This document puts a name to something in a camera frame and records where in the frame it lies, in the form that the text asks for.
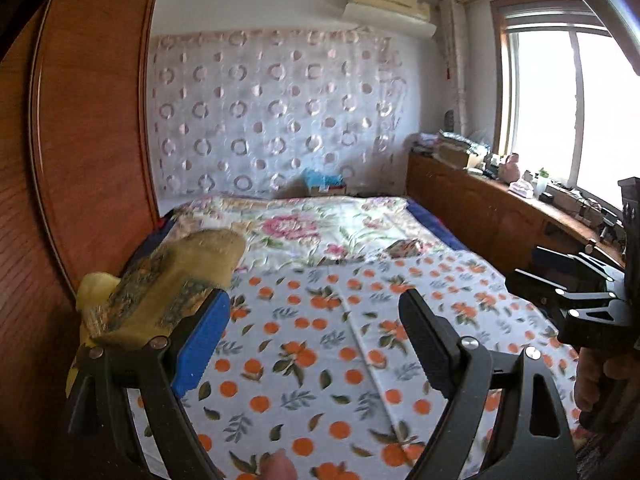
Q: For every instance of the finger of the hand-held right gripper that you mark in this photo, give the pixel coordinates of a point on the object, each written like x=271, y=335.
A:
x=555, y=259
x=550, y=287

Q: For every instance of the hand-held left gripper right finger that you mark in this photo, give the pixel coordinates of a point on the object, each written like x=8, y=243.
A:
x=430, y=340

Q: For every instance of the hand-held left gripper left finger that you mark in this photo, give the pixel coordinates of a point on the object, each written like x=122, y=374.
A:
x=200, y=345

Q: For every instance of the person's right hand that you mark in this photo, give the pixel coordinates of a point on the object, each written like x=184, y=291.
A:
x=587, y=385

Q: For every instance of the person's left hand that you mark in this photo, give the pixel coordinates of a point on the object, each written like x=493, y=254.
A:
x=277, y=467

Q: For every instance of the small black box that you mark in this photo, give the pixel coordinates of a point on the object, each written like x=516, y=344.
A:
x=546, y=198

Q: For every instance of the white bottle green cap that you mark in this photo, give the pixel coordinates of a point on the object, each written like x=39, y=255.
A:
x=541, y=185

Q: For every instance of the pink tissue pack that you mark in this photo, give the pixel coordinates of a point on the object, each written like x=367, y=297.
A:
x=522, y=189

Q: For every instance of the long wooden cabinet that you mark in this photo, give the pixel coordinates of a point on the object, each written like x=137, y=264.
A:
x=480, y=210

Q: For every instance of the small folded patterned cloth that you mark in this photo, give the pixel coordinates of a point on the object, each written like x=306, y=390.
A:
x=404, y=248

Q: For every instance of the pink bottle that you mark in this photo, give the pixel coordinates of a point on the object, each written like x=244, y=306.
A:
x=512, y=167

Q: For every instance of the orange print white sheet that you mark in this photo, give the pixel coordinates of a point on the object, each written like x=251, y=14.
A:
x=310, y=360

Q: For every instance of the yellow plush toy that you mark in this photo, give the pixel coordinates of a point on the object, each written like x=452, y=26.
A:
x=95, y=287

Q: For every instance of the brown cardboard box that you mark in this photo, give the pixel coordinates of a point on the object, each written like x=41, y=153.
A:
x=460, y=157

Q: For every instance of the window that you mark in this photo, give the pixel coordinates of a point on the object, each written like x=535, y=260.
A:
x=540, y=110

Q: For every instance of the patterned wrapped package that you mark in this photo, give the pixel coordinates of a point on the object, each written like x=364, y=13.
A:
x=462, y=141

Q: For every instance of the floral quilt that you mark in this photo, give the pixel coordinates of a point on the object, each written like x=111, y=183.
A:
x=300, y=230

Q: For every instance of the stack of books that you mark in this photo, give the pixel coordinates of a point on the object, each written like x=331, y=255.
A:
x=425, y=144

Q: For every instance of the dark hanging ornament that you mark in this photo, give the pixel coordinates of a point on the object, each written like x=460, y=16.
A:
x=451, y=120

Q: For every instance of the small cardboard box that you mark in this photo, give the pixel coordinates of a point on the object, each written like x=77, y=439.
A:
x=327, y=191

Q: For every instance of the blue plastic bag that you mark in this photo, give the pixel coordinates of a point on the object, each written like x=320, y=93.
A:
x=322, y=178

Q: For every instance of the pale window drape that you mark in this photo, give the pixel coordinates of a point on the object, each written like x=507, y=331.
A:
x=455, y=60

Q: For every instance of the wooden headboard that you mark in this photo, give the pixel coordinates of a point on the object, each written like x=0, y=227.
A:
x=90, y=135

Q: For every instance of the circle patterned sheer curtain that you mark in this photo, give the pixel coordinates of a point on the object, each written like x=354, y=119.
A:
x=275, y=110

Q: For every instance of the wall air conditioner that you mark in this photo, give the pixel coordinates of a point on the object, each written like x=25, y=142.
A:
x=385, y=12

